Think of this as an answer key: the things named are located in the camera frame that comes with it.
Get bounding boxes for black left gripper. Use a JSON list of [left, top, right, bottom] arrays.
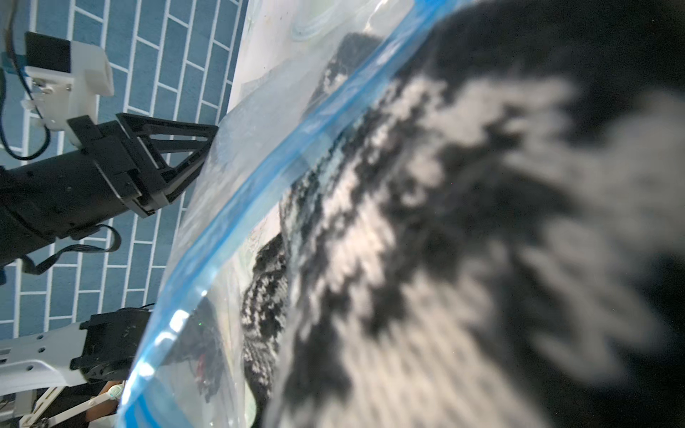
[[1, 113, 219, 266]]

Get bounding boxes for clear plastic vacuum bag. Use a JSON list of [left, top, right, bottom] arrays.
[[118, 1, 457, 427]]

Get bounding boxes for black white houndstooth scarf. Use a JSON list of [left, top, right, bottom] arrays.
[[242, 1, 684, 427]]

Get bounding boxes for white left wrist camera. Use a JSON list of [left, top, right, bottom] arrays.
[[24, 31, 115, 148]]

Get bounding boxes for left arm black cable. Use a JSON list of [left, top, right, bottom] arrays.
[[18, 223, 122, 276]]

